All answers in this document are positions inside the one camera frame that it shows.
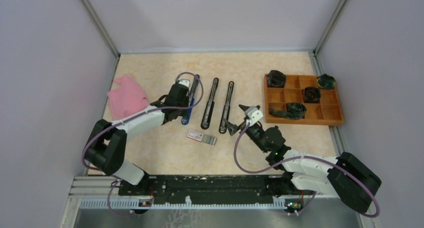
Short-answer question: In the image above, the blue stapler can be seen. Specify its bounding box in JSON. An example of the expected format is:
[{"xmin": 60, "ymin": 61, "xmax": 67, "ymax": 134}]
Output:
[{"xmin": 181, "ymin": 78, "xmax": 199, "ymax": 125}]

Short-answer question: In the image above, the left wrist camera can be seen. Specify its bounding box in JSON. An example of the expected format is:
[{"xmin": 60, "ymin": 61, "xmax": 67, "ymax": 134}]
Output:
[{"xmin": 177, "ymin": 79, "xmax": 191, "ymax": 88}]

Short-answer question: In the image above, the orange wooden compartment tray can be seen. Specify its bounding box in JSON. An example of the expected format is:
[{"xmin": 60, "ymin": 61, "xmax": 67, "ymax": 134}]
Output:
[{"xmin": 262, "ymin": 74, "xmax": 344, "ymax": 126}]

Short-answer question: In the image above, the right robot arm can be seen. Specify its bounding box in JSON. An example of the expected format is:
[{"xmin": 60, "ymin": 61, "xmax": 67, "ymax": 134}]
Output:
[{"xmin": 221, "ymin": 105, "xmax": 382, "ymax": 218}]

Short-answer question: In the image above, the pink cloth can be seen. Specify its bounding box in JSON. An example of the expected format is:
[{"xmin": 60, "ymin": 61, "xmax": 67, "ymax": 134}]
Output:
[{"xmin": 107, "ymin": 75, "xmax": 150, "ymax": 120}]

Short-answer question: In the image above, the dark rolled fabric lower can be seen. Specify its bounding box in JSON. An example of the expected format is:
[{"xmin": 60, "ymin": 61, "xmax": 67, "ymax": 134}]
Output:
[{"xmin": 268, "ymin": 102, "xmax": 307, "ymax": 120}]

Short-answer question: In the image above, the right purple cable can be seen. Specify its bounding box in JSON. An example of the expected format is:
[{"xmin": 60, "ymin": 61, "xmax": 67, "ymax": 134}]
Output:
[{"xmin": 233, "ymin": 122, "xmax": 381, "ymax": 219}]

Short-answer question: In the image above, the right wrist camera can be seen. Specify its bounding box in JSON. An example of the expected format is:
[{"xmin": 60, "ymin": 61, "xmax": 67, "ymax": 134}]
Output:
[{"xmin": 244, "ymin": 105, "xmax": 264, "ymax": 127}]

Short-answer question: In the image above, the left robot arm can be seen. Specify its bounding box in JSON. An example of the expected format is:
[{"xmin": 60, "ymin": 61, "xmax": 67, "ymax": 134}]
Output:
[{"xmin": 82, "ymin": 79, "xmax": 190, "ymax": 195}]

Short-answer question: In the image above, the dark rolled fabric centre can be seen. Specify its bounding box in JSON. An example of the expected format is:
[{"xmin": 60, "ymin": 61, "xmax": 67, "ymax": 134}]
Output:
[{"xmin": 302, "ymin": 86, "xmax": 322, "ymax": 104}]

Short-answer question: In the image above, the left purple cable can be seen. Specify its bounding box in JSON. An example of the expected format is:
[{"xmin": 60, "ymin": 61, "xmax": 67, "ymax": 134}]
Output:
[{"xmin": 81, "ymin": 72, "xmax": 204, "ymax": 218}]

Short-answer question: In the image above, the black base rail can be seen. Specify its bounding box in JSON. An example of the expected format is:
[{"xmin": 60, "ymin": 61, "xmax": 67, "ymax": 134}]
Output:
[{"xmin": 118, "ymin": 175, "xmax": 303, "ymax": 205}]

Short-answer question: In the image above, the purple cable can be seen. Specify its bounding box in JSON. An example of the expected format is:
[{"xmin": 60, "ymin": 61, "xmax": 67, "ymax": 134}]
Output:
[
  {"xmin": 233, "ymin": 122, "xmax": 381, "ymax": 219},
  {"xmin": 81, "ymin": 72, "xmax": 204, "ymax": 218}
]

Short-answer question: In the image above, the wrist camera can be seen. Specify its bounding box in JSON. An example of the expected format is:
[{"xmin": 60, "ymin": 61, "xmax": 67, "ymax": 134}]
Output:
[
  {"xmin": 244, "ymin": 105, "xmax": 264, "ymax": 127},
  {"xmin": 177, "ymin": 79, "xmax": 191, "ymax": 88}
]

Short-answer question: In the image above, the dark rolled fabric top-left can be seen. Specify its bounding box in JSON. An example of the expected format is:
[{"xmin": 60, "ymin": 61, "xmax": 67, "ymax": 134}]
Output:
[{"xmin": 266, "ymin": 70, "xmax": 287, "ymax": 88}]

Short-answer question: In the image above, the dark rolled fabric top-right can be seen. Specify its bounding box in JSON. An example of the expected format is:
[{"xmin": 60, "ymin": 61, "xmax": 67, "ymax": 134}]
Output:
[{"xmin": 316, "ymin": 73, "xmax": 336, "ymax": 90}]

